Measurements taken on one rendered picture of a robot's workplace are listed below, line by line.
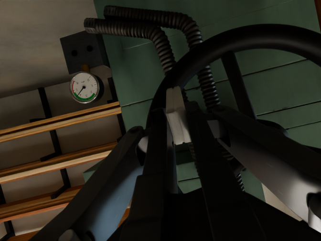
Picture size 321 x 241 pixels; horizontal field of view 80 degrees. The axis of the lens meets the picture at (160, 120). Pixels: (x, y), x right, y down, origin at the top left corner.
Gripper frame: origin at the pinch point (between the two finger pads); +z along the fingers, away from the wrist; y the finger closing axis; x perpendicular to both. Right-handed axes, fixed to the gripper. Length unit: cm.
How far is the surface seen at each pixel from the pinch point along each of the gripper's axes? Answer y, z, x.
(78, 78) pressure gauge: -18.3, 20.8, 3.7
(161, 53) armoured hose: -0.8, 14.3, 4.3
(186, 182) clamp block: -2.0, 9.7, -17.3
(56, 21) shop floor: -68, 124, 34
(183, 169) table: -2.0, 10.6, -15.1
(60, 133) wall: -184, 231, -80
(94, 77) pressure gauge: -14.9, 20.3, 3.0
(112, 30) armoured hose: -7.9, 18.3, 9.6
